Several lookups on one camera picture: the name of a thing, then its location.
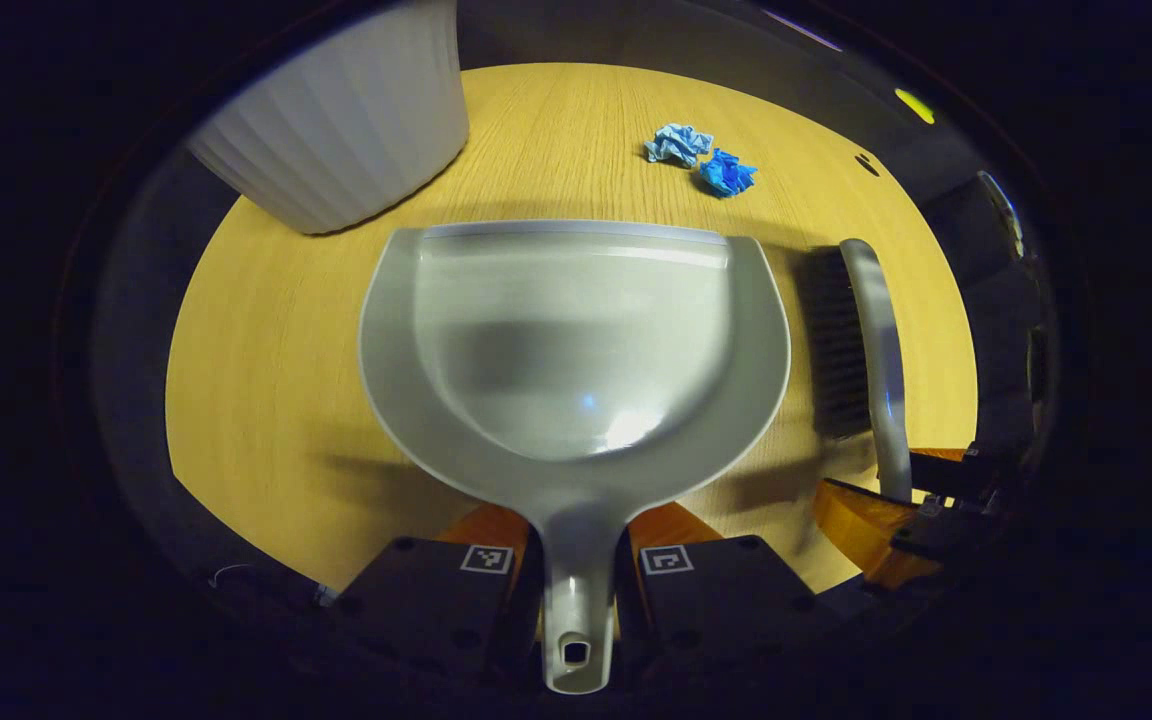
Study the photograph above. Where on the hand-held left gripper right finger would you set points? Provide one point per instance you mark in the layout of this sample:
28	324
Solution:
631	610

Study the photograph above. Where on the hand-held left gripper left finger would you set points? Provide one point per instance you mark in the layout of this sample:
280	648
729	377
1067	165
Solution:
526	610

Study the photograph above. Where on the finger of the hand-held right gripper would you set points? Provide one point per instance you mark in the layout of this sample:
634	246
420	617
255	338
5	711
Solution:
946	472
866	530

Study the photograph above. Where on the small grey broom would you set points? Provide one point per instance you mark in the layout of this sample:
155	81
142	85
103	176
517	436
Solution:
881	340

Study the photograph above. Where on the grey plastic dustpan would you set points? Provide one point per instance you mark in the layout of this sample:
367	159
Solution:
576	340

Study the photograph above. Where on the light blue paper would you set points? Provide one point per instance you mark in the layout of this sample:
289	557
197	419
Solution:
676	143

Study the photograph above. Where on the white ribbed garbage bin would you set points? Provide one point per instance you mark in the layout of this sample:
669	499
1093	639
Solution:
346	120

